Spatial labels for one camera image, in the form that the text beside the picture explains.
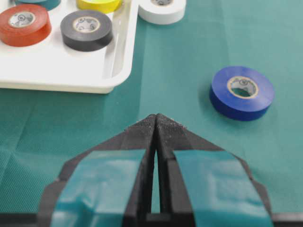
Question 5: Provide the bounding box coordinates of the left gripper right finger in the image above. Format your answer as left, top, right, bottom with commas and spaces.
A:
156, 114, 273, 227

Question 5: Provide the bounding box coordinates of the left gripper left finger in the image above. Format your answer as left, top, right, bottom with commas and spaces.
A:
37, 114, 156, 227

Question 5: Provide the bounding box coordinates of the black tape roll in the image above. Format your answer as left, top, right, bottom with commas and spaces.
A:
60, 10, 113, 52

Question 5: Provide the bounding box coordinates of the white tape roll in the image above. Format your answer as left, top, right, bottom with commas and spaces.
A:
138, 0, 187, 25

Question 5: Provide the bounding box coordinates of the yellow tape roll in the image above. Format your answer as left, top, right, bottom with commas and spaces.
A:
76, 0, 122, 14

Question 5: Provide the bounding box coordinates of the red tape roll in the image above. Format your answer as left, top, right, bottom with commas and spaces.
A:
0, 4, 52, 47

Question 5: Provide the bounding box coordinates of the green tape roll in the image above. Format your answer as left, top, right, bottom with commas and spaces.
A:
15, 0, 61, 11

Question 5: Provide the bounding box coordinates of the blue tape roll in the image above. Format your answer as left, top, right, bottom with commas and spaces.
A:
209, 66, 275, 121

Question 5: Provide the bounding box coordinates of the white plastic tray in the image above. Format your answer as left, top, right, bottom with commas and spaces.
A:
0, 0, 138, 94

